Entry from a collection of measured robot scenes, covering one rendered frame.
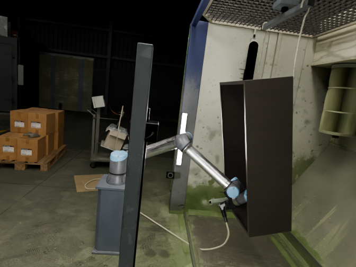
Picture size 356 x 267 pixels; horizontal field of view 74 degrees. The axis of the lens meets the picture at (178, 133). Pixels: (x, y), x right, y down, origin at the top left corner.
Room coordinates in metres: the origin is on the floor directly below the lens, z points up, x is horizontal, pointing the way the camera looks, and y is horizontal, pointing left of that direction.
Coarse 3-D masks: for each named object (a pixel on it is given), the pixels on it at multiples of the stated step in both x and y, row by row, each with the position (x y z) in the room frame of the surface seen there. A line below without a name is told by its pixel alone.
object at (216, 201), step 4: (212, 200) 1.97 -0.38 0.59; (216, 200) 1.99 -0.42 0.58; (220, 200) 2.02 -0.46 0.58; (224, 200) 2.04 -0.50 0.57; (212, 204) 1.97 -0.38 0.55; (220, 208) 2.00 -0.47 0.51; (224, 208) 2.00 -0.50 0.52; (224, 212) 1.97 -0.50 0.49; (224, 216) 1.95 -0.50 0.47; (224, 220) 1.94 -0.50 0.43
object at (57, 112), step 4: (56, 112) 4.33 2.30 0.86; (60, 112) 4.48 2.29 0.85; (64, 112) 4.71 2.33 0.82; (56, 116) 4.34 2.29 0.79; (60, 116) 4.49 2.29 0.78; (56, 120) 4.34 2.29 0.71; (60, 120) 4.49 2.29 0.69; (56, 124) 4.34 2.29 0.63; (60, 124) 4.50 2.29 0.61; (56, 128) 4.34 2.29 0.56; (60, 128) 4.51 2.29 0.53
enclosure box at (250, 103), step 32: (224, 96) 2.24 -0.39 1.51; (256, 96) 1.65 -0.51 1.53; (288, 96) 1.68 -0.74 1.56; (224, 128) 2.25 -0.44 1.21; (256, 128) 1.66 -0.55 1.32; (288, 128) 1.69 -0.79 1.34; (224, 160) 2.26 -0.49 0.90; (256, 160) 1.67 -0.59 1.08; (288, 160) 1.70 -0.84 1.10; (256, 192) 1.67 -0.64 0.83; (288, 192) 1.71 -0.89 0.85; (256, 224) 1.68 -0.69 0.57; (288, 224) 1.72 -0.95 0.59
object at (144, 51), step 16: (144, 48) 0.77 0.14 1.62; (144, 64) 0.77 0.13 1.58; (144, 80) 0.77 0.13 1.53; (144, 96) 0.77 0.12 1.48; (144, 112) 0.77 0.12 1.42; (144, 128) 0.77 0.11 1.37; (144, 144) 0.81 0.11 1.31; (128, 160) 0.77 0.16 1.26; (128, 176) 0.77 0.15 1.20; (128, 192) 0.77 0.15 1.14; (128, 208) 0.77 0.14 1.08; (128, 224) 0.77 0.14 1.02; (128, 240) 0.77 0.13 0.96; (128, 256) 0.77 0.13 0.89
